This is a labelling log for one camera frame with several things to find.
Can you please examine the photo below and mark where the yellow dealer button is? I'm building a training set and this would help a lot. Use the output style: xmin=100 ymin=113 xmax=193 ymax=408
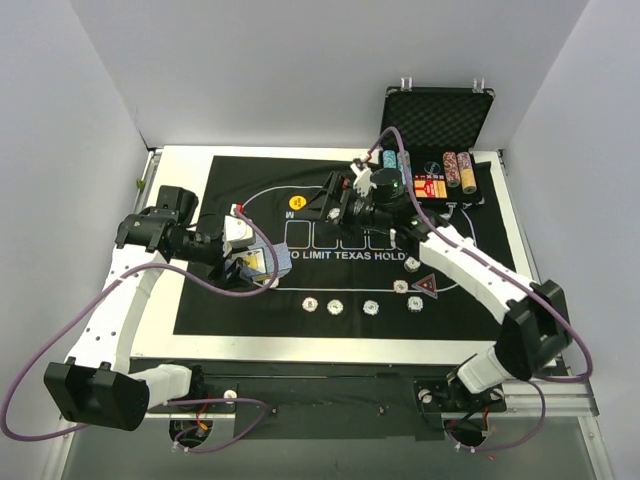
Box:
xmin=288 ymin=195 xmax=307 ymax=211

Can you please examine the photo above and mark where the blue playing card deck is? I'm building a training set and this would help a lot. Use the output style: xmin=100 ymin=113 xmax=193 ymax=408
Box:
xmin=225 ymin=243 xmax=292 ymax=283

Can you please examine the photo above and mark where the red triangular dealer marker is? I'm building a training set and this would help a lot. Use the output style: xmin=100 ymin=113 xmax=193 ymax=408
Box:
xmin=412 ymin=273 xmax=438 ymax=299

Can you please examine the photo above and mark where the grey white chip stack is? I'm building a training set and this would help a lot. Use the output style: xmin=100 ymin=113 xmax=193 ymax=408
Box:
xmin=327 ymin=299 xmax=344 ymax=316

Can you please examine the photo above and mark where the red white chip stack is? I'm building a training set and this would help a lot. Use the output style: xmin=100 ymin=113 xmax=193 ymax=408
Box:
xmin=302 ymin=297 xmax=319 ymax=313

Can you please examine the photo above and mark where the blue white chip stack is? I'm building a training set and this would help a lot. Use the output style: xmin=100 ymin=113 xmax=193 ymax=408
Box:
xmin=362 ymin=300 xmax=380 ymax=316

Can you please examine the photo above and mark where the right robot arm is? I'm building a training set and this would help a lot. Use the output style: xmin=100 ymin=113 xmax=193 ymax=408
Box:
xmin=336 ymin=159 xmax=572 ymax=409

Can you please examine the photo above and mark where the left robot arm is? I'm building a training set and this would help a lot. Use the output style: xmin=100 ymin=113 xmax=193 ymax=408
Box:
xmin=44 ymin=185 xmax=292 ymax=431

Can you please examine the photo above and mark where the red orange card deck box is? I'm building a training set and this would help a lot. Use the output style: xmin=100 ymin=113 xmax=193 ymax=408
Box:
xmin=414 ymin=179 xmax=448 ymax=199

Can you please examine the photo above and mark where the blue chip row left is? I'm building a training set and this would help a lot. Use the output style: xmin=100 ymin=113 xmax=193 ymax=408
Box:
xmin=382 ymin=150 xmax=398 ymax=169

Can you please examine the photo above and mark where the blue chip row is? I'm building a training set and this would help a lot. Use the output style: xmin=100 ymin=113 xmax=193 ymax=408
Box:
xmin=382 ymin=150 xmax=398 ymax=169
xmin=396 ymin=151 xmax=412 ymax=187

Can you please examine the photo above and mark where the blue chip row right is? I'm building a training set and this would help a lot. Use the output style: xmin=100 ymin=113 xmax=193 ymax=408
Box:
xmin=396 ymin=151 xmax=412 ymax=187

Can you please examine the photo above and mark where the clear round button in case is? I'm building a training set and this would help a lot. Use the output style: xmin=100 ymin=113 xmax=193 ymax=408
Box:
xmin=424 ymin=162 xmax=441 ymax=175

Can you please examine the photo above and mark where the black poker table mat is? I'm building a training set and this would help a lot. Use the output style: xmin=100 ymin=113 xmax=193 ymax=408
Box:
xmin=174 ymin=157 xmax=500 ymax=341

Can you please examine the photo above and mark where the red chip row in case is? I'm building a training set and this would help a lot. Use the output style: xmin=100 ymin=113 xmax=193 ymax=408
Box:
xmin=442 ymin=151 xmax=461 ymax=188

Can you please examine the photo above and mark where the tan chip row in case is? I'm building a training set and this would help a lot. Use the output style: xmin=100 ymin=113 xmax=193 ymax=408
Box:
xmin=457 ymin=152 xmax=477 ymax=195

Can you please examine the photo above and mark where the black poker chip case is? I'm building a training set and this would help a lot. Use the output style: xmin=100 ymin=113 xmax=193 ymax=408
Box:
xmin=381 ymin=77 xmax=495 ymax=206

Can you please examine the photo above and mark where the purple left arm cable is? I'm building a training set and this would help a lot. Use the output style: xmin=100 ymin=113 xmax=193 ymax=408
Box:
xmin=0 ymin=207 xmax=281 ymax=454

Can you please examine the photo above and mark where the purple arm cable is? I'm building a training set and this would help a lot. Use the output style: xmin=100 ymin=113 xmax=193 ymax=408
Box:
xmin=369 ymin=125 xmax=594 ymax=454
xmin=0 ymin=207 xmax=281 ymax=454

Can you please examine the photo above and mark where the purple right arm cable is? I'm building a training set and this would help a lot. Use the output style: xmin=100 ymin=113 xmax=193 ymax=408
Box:
xmin=369 ymin=125 xmax=594 ymax=454

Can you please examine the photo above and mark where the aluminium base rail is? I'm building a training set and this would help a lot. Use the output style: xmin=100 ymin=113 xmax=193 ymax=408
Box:
xmin=59 ymin=372 xmax=600 ymax=421

